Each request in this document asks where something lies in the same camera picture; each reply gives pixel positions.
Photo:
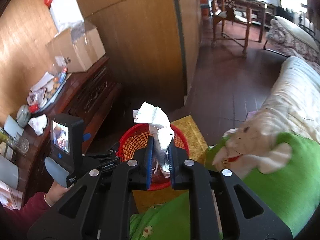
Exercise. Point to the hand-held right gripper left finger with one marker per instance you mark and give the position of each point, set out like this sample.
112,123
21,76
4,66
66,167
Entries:
149,162

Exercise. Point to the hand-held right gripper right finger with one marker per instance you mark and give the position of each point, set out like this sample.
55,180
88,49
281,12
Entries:
170,165

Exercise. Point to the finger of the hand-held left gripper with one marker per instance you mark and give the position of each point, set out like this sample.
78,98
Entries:
105,153

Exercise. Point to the red snack packet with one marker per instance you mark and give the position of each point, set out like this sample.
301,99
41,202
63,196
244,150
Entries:
161,147

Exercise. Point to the red plastic basket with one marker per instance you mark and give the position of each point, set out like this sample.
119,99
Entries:
132,142

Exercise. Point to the person's left forearm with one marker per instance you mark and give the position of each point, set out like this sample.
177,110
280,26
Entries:
22,212

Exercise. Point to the person's left hand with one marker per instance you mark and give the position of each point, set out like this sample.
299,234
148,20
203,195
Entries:
58,192

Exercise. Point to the white paper napkin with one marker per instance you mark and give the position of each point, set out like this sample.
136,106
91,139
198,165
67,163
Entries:
38,125

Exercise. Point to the yellow floor mat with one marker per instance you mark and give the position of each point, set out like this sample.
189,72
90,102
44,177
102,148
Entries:
190,132

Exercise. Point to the clear drinking glass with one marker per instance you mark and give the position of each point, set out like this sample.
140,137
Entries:
21,145

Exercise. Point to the ceramic teapot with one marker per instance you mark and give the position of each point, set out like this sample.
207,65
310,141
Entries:
23,116

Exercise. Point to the tray of snacks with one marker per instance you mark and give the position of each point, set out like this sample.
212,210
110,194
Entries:
50,87

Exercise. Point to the carved wooden sideboard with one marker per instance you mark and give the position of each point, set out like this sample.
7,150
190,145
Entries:
95,92

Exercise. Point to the cardboard box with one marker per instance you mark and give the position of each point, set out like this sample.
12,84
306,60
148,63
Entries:
77,47

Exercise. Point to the wooden cabinet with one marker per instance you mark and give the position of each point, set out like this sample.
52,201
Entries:
140,42

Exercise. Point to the printed blanket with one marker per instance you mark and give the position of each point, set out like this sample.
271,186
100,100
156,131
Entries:
287,155

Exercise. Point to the wooden chair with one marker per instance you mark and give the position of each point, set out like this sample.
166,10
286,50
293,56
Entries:
225,17

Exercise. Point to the brown floral quilt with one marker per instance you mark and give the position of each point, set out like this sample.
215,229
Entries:
287,42

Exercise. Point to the wooden table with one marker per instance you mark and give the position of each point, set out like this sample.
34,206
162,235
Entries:
255,7

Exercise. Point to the white pillow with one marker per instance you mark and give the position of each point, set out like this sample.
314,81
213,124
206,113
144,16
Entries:
295,30

